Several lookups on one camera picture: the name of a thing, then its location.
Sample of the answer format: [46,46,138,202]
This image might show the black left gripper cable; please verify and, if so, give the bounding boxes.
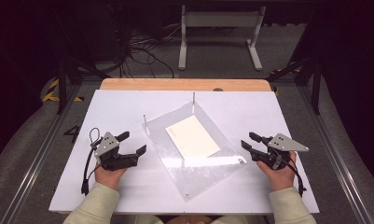
[80,126,103,196]

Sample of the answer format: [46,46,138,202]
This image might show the clear acrylic board with pegs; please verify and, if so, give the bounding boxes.
[142,91,248,203]

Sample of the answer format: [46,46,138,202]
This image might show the black stand legs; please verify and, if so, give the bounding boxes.
[52,8,112,115]
[266,46,324,116]

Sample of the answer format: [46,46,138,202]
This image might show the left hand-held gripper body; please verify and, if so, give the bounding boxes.
[93,132,140,172]

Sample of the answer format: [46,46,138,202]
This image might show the yellow black floor tape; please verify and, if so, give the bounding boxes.
[42,77,85,104]
[269,61,301,77]

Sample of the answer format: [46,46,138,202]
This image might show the person's left hand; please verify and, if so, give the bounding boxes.
[93,163,129,191]

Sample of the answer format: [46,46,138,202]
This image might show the black floor cables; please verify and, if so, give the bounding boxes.
[111,6,188,79]

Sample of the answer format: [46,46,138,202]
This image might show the cream paper envelope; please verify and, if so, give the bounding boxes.
[164,114,222,160]

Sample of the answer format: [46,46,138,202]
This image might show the white metal stand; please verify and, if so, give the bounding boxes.
[177,4,267,72]

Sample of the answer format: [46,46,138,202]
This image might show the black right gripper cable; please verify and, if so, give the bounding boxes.
[272,148,308,198]

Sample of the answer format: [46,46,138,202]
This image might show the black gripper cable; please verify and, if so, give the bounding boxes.
[272,148,308,198]
[80,126,103,196]

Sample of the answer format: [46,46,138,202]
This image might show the person's right hand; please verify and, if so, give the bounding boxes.
[256,150,298,192]

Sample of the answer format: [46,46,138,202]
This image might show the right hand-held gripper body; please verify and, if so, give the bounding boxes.
[256,133,310,171]

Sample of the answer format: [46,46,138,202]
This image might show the aluminium rail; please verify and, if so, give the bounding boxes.
[298,84,374,224]
[0,83,83,224]

